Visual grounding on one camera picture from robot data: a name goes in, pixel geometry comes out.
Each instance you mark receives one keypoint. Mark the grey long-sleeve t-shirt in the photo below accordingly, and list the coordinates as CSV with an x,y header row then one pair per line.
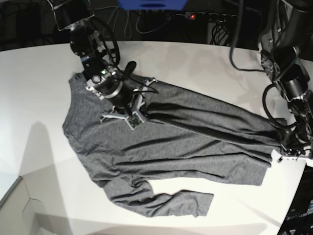
x,y
187,135

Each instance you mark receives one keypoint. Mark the blue plastic box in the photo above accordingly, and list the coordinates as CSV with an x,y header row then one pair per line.
x,y
152,4

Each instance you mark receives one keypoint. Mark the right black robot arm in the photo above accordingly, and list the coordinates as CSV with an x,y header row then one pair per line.
x,y
94,42

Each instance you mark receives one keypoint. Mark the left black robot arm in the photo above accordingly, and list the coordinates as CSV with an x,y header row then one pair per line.
x,y
289,26

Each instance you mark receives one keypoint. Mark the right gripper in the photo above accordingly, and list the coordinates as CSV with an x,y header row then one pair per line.
x,y
128,104

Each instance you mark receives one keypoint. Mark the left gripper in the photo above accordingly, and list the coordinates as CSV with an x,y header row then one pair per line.
x,y
295,149

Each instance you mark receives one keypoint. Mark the grey side table panel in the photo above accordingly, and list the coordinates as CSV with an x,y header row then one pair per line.
x,y
17,216

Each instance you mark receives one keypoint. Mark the black power strip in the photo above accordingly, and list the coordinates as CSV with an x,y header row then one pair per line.
x,y
210,17

